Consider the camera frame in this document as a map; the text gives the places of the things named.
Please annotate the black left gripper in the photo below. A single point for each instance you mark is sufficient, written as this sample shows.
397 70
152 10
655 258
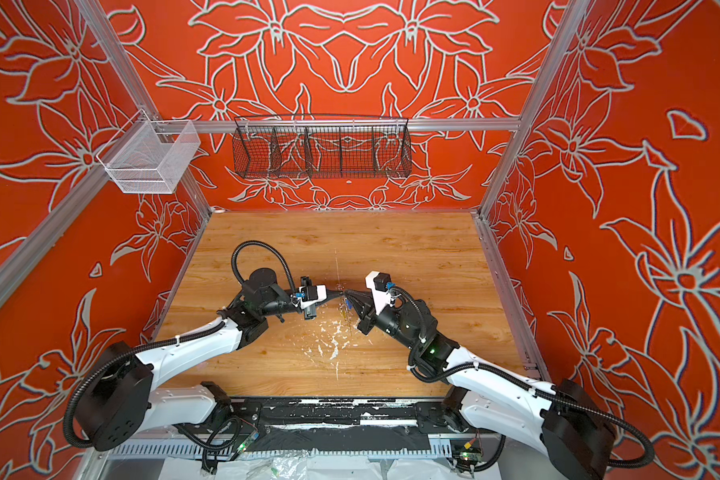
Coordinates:
332 296

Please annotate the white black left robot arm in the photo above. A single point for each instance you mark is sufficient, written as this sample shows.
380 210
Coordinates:
122 395

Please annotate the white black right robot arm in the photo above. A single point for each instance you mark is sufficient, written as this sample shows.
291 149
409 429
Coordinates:
560 421

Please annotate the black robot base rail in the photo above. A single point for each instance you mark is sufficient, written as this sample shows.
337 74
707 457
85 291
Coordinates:
278 432

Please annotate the aluminium frame corner post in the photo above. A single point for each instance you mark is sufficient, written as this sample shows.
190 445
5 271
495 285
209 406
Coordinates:
98 22
560 42

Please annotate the aluminium frame corner post right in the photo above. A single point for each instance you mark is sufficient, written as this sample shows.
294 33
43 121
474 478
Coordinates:
560 42

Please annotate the aluminium horizontal back rail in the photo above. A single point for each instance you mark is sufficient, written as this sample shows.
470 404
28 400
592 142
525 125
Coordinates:
416 125

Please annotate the aluminium frame corner post left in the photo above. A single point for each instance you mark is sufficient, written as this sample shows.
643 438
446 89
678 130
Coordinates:
98 22

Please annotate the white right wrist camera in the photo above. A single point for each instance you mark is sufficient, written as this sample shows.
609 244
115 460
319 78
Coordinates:
379 284

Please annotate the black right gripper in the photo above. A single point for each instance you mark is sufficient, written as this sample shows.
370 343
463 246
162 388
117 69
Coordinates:
367 316

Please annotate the black wire mesh basket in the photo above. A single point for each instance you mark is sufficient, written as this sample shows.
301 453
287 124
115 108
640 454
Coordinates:
323 152

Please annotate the clear acrylic basket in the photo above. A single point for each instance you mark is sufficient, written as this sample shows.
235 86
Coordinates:
140 158

